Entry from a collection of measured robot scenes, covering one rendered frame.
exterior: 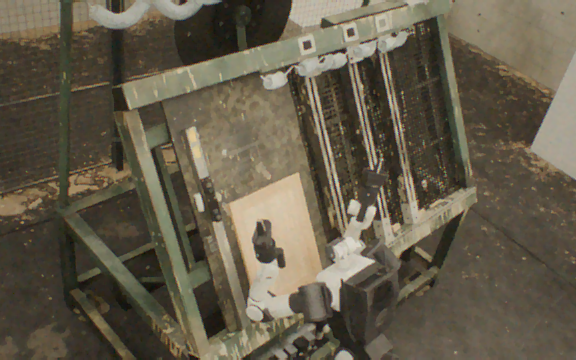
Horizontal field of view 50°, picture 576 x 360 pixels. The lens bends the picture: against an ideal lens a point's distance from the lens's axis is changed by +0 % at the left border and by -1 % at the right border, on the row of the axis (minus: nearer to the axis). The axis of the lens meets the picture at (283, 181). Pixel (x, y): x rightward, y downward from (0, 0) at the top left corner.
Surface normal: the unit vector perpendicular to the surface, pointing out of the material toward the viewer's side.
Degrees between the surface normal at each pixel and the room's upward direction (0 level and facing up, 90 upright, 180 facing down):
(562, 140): 90
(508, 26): 90
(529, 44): 90
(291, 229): 58
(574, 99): 90
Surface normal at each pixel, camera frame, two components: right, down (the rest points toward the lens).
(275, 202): 0.65, 0.03
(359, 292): -0.73, 0.33
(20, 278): 0.14, -0.78
